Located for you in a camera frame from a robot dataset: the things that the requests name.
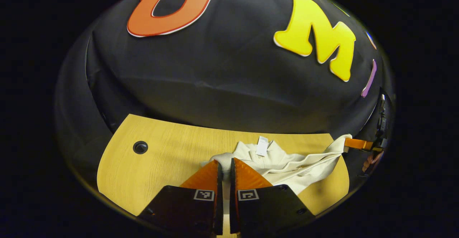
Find black backdrop cloth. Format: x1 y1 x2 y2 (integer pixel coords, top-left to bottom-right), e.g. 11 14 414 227
54 0 397 188

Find cream long-sleeve sweater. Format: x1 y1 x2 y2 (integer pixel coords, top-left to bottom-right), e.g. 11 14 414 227
203 134 353 237

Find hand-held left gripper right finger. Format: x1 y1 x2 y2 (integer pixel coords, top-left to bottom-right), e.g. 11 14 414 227
229 158 317 236

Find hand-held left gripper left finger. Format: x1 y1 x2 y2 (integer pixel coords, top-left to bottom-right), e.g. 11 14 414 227
137 160 224 236

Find black table cable grommet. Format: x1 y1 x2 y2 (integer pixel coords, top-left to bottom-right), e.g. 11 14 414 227
132 141 148 155

